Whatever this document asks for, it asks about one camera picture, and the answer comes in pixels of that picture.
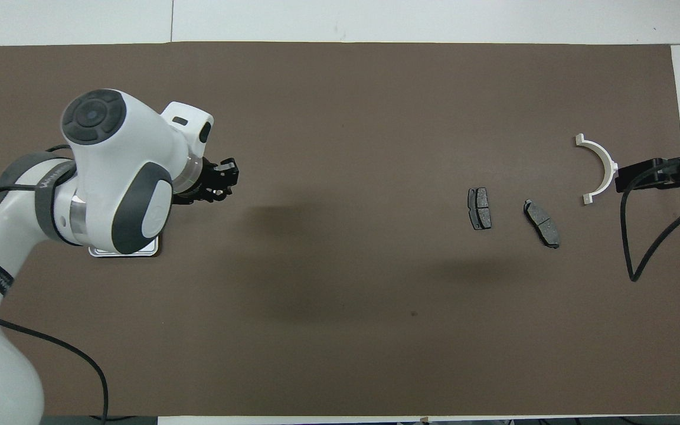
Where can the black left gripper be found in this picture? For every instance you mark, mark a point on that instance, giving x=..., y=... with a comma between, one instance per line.
x=207, y=177

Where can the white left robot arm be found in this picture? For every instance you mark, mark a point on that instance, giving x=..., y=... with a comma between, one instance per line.
x=121, y=147

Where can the silver metal tray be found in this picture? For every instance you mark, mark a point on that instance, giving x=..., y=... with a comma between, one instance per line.
x=139, y=251

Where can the elongated dark brake pad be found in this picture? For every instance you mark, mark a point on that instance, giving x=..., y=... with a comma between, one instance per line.
x=542, y=223

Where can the brown table mat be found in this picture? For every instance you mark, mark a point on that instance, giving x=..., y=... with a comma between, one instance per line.
x=340, y=118

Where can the rectangular dark brake pad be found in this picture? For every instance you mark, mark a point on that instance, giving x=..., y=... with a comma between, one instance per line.
x=479, y=208

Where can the white curved plastic bracket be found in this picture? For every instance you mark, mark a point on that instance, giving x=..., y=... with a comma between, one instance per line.
x=607, y=160

